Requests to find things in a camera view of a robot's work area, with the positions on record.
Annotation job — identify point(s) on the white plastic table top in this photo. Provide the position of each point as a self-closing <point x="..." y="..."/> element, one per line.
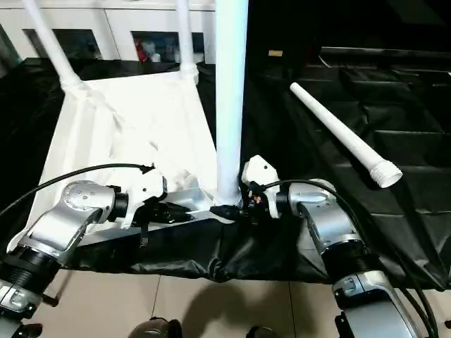
<point x="127" y="127"/>

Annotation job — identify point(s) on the black work mat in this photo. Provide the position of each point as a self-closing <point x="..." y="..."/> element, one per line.
<point x="380" y="232"/>

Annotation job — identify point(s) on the white glass-door cabinet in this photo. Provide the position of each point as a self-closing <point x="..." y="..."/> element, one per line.
<point x="106" y="24"/>

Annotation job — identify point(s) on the black side table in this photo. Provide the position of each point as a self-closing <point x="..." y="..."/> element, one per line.
<point x="387" y="55"/>

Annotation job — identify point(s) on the white plastic table leg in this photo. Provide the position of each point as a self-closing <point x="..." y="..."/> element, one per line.
<point x="186" y="39"/>
<point x="345" y="134"/>
<point x="231" y="91"/>
<point x="53" y="42"/>

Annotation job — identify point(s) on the dark robot right foot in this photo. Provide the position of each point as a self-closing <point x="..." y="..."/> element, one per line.
<point x="262" y="332"/>

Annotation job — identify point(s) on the dark robot left foot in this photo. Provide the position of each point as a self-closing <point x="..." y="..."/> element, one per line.
<point x="155" y="328"/>

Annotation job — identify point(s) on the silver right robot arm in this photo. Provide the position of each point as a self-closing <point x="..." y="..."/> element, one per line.
<point x="331" y="225"/>

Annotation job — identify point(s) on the small tan box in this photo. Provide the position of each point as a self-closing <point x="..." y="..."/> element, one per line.
<point x="275" y="53"/>

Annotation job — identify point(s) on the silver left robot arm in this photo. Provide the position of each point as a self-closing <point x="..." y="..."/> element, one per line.
<point x="63" y="225"/>

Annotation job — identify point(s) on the dark robot foot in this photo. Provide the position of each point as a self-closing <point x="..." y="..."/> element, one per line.
<point x="155" y="328"/>
<point x="262" y="332"/>

